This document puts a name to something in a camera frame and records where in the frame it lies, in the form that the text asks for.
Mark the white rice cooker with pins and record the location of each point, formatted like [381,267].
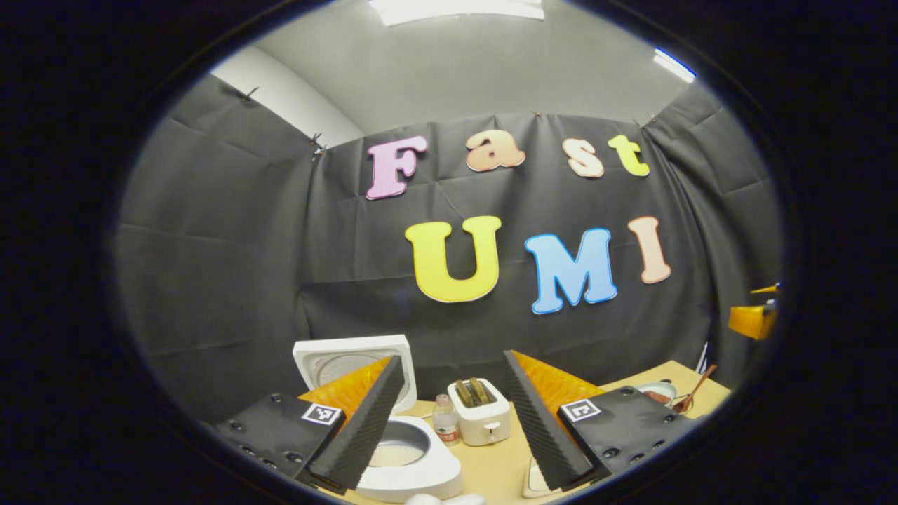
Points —
[438,470]

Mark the small ceiling light panel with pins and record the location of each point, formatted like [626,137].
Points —
[673,64]

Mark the dark wooden spoon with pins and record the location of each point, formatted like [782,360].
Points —
[701,382]

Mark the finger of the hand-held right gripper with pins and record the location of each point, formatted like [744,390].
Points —
[751,321]
[772,289]

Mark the pale green plate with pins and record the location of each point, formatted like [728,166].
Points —
[656,389]

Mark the long ceiling light panel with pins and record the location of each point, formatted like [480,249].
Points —
[456,8]

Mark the white toaster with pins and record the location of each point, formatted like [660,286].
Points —
[484,424]

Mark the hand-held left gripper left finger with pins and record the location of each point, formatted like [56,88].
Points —
[365,428]

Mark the black backdrop cloth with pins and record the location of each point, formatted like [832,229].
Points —
[224,280]

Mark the clear bottle with red label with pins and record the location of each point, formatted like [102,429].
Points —
[446,424]

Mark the brown bread slice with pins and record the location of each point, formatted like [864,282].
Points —
[479,389]
[464,393]

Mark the cream rectangular tray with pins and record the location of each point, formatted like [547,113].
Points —
[537,480]

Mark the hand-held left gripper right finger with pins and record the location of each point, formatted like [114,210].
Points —
[537,428]

